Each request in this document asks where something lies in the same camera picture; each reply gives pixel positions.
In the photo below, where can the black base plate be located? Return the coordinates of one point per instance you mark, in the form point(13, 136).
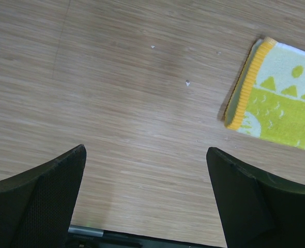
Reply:
point(80, 236)

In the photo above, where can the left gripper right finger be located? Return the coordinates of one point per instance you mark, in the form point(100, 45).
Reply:
point(256, 208)

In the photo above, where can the green yellow patterned towel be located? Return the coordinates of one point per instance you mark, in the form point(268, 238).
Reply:
point(268, 101)

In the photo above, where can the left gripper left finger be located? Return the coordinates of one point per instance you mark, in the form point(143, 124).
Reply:
point(36, 206)

